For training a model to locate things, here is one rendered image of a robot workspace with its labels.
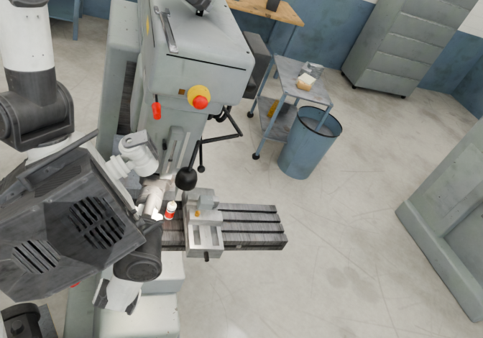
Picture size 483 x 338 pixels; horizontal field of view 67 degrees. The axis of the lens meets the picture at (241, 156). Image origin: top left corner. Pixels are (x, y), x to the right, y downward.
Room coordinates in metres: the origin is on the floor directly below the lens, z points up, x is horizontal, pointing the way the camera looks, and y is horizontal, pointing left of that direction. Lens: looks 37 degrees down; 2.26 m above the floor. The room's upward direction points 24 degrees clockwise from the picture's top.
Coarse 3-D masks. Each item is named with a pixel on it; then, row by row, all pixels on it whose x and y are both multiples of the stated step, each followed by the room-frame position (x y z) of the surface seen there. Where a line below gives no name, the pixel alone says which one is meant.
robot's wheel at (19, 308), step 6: (12, 306) 0.63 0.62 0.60; (18, 306) 0.64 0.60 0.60; (24, 306) 0.65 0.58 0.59; (30, 306) 0.66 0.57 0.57; (36, 306) 0.69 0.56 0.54; (6, 312) 0.60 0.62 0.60; (12, 312) 0.61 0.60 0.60; (18, 312) 0.62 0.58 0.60; (24, 312) 0.63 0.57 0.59; (30, 312) 0.65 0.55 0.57; (36, 312) 0.66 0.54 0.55; (6, 318) 0.58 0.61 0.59; (12, 318) 0.59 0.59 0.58
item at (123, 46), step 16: (112, 0) 1.66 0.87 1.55; (112, 16) 1.49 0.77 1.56; (128, 16) 1.55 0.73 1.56; (112, 32) 1.35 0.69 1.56; (128, 32) 1.40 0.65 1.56; (112, 48) 1.26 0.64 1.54; (128, 48) 1.29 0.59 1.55; (112, 64) 1.26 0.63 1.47; (128, 64) 1.29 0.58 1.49; (112, 80) 1.27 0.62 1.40; (128, 80) 1.29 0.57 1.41; (112, 96) 1.27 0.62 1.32; (128, 96) 1.30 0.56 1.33; (112, 112) 1.27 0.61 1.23; (128, 112) 1.30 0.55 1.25; (112, 128) 1.28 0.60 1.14; (128, 128) 1.31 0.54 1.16; (96, 144) 1.34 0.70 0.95; (112, 144) 1.28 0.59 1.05; (176, 192) 1.46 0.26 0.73
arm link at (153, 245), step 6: (144, 228) 0.61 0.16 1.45; (156, 228) 0.63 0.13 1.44; (150, 234) 0.60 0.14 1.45; (156, 234) 0.61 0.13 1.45; (150, 240) 0.58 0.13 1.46; (156, 240) 0.59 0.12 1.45; (144, 246) 0.55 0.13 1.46; (150, 246) 0.56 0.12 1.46; (156, 246) 0.57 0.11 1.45; (144, 252) 0.53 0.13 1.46; (150, 252) 0.54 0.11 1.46; (156, 252) 0.55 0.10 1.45
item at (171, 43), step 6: (156, 6) 0.93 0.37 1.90; (156, 12) 0.90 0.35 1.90; (162, 12) 0.92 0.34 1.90; (168, 12) 0.93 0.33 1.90; (162, 18) 0.88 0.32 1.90; (162, 24) 0.85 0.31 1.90; (168, 24) 0.86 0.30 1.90; (168, 30) 0.83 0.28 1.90; (168, 36) 0.80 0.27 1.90; (168, 42) 0.77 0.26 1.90; (174, 42) 0.78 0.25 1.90; (168, 48) 0.75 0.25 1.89; (174, 48) 0.75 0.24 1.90
